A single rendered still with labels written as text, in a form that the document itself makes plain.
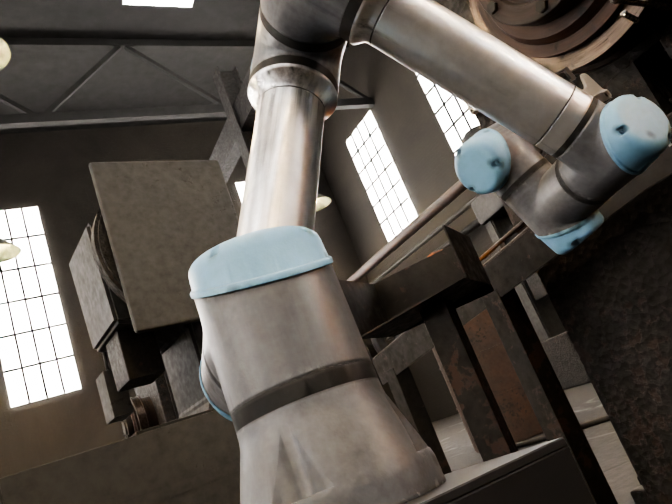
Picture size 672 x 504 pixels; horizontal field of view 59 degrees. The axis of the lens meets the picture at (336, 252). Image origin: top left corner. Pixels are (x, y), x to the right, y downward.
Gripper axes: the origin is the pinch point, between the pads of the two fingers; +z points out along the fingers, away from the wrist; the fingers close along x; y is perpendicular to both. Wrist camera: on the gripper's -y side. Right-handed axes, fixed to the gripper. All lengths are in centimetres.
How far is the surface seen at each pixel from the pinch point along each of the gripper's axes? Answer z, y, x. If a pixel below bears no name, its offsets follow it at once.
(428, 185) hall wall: 691, 108, 705
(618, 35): 18.8, 8.4, 0.2
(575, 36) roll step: 18.6, 13.8, 6.1
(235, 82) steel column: 439, 398, 652
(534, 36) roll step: 18.4, 19.5, 12.1
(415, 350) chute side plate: 8, -22, 95
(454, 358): -19, -23, 48
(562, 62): 19.9, 12.0, 11.9
